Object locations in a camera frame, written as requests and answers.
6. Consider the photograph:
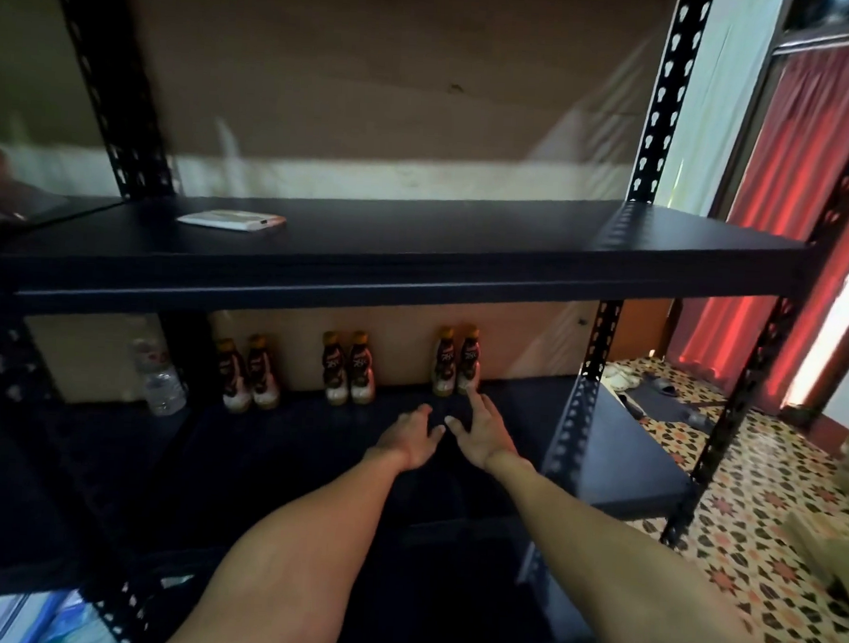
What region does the person's right hand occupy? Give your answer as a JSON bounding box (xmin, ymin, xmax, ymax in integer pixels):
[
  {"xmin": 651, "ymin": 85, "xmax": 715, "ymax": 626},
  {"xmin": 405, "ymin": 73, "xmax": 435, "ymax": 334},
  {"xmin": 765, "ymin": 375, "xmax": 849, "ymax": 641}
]
[{"xmin": 442, "ymin": 390, "xmax": 525, "ymax": 475}]

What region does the black metal shelf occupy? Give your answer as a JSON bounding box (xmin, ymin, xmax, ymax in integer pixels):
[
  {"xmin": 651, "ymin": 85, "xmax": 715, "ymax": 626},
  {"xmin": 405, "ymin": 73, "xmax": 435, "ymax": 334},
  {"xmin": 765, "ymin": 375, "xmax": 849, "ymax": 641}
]
[
  {"xmin": 0, "ymin": 0, "xmax": 849, "ymax": 643},
  {"xmin": 0, "ymin": 139, "xmax": 180, "ymax": 643}
]

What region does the flat white orange packet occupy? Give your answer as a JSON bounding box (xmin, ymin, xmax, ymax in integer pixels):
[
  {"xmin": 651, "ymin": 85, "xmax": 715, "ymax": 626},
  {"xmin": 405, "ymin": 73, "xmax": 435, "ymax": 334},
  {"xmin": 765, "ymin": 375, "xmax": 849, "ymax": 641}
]
[{"xmin": 174, "ymin": 206, "xmax": 288, "ymax": 237}]

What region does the person's left hand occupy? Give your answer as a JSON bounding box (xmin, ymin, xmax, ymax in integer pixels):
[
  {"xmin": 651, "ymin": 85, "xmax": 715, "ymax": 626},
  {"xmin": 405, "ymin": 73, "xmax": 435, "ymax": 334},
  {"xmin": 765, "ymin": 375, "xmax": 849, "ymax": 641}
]
[{"xmin": 365, "ymin": 400, "xmax": 449, "ymax": 477}]

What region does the dark floor mat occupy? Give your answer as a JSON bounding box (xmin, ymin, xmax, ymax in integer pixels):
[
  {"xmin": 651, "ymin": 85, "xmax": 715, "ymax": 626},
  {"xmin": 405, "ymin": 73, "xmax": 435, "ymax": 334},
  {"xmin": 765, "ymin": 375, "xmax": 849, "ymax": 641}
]
[{"xmin": 621, "ymin": 379, "xmax": 721, "ymax": 431}]

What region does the bottle pair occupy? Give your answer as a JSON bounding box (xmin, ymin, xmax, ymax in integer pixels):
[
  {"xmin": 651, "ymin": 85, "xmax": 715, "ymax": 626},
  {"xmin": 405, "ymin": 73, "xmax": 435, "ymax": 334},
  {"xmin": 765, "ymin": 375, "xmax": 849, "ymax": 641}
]
[
  {"xmin": 430, "ymin": 327, "xmax": 463, "ymax": 399},
  {"xmin": 455, "ymin": 325, "xmax": 486, "ymax": 396},
  {"xmin": 244, "ymin": 334, "xmax": 285, "ymax": 412},
  {"xmin": 318, "ymin": 329, "xmax": 355, "ymax": 408},
  {"xmin": 345, "ymin": 329, "xmax": 381, "ymax": 406},
  {"xmin": 213, "ymin": 336, "xmax": 256, "ymax": 416}
]

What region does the clear water bottle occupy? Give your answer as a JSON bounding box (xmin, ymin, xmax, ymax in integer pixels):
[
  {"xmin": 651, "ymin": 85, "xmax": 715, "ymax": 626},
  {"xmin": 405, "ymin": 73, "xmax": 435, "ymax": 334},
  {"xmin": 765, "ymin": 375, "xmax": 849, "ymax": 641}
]
[{"xmin": 125, "ymin": 334, "xmax": 193, "ymax": 421}]

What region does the person's right forearm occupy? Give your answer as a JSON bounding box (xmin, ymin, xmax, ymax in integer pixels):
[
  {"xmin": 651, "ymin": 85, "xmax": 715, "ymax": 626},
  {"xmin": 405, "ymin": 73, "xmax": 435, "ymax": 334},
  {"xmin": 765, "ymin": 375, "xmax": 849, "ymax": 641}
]
[{"xmin": 479, "ymin": 452, "xmax": 795, "ymax": 643}]

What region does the row of wet wipe packs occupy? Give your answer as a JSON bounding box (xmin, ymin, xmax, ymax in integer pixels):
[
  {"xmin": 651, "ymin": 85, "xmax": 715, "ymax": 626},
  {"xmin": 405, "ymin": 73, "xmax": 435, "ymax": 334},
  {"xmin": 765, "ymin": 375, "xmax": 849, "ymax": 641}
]
[{"xmin": 0, "ymin": 586, "xmax": 100, "ymax": 643}]

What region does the red curtain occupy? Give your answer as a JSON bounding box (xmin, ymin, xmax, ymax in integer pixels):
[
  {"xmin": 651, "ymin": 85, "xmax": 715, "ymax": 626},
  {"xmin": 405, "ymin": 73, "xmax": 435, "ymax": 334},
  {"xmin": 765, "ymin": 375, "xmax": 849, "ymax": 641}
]
[{"xmin": 665, "ymin": 31, "xmax": 849, "ymax": 420}]

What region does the person's left forearm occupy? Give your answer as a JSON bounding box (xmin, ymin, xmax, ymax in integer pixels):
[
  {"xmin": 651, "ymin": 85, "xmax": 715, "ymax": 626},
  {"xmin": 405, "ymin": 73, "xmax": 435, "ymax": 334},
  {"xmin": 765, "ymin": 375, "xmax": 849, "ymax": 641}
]
[{"xmin": 164, "ymin": 439, "xmax": 408, "ymax": 643}]

